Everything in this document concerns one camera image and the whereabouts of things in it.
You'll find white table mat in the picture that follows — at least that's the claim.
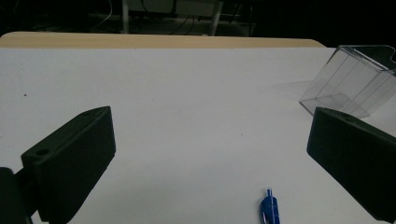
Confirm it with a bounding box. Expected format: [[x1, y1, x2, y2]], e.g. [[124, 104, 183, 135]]
[[0, 47, 396, 224]]

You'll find blue pen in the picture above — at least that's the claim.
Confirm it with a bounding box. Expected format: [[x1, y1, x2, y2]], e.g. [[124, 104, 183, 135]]
[[260, 187, 281, 224]]

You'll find white floor cable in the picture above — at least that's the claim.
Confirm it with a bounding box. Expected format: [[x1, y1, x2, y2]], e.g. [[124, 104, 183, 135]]
[[90, 0, 114, 32]]

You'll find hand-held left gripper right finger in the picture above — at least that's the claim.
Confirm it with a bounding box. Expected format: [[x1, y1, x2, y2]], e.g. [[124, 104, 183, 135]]
[[306, 106, 396, 224]]

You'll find clear plastic pen holder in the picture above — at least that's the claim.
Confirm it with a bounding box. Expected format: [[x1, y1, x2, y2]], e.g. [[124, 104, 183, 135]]
[[299, 45, 396, 119]]

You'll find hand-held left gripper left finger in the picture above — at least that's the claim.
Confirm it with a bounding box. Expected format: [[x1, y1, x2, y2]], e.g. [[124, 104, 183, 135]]
[[21, 105, 117, 224]]

